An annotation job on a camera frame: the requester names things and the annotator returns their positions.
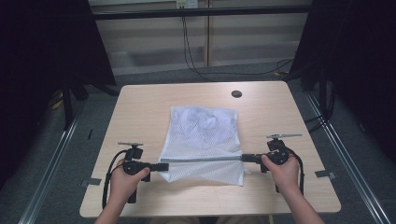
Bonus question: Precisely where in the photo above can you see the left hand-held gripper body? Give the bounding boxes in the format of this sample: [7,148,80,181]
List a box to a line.
[117,141,153,204]

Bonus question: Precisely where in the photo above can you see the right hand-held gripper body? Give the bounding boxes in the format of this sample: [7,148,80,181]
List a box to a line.
[260,133,304,194]

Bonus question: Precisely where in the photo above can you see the white mesh laundry bag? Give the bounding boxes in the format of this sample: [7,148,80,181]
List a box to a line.
[158,105,250,187]

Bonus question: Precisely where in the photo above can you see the person's right hand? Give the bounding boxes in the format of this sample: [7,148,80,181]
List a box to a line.
[261,153,302,196]

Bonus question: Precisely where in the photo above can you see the person's left hand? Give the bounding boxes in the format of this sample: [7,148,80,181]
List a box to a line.
[108,159,151,203]

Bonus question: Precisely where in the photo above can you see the grey tape strip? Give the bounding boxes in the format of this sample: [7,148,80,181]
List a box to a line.
[315,170,337,180]
[81,177,103,188]

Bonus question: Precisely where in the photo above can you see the white garment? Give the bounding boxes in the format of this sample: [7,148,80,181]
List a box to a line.
[172,105,240,138]

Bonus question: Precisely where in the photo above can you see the yellow object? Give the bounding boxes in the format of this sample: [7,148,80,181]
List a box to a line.
[50,90,64,110]

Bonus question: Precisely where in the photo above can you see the black curtain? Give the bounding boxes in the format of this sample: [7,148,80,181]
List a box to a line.
[0,0,118,188]
[289,0,396,162]

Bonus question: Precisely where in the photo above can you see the black horizontal bar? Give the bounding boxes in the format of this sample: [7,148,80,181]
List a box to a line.
[92,5,312,21]

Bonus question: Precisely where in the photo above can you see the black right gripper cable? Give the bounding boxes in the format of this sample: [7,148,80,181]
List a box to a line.
[288,146,305,196]

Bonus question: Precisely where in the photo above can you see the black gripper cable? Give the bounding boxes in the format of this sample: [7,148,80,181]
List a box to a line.
[288,146,305,196]
[102,148,129,210]

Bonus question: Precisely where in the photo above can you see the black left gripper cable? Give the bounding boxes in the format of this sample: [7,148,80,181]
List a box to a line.
[102,148,129,210]

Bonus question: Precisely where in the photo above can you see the black floor cables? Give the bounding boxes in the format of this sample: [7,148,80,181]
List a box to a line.
[303,83,337,133]

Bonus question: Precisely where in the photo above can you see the aluminium floor rail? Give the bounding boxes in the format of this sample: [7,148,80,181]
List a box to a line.
[304,91,396,224]
[18,105,85,224]

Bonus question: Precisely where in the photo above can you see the black wall cable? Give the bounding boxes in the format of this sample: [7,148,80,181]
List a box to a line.
[183,16,295,77]
[181,16,219,83]

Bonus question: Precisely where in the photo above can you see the wooden wall post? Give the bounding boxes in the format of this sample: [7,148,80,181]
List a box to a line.
[204,0,215,67]

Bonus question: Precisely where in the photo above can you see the white wall outlet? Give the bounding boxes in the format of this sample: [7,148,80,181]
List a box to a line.
[176,0,199,9]

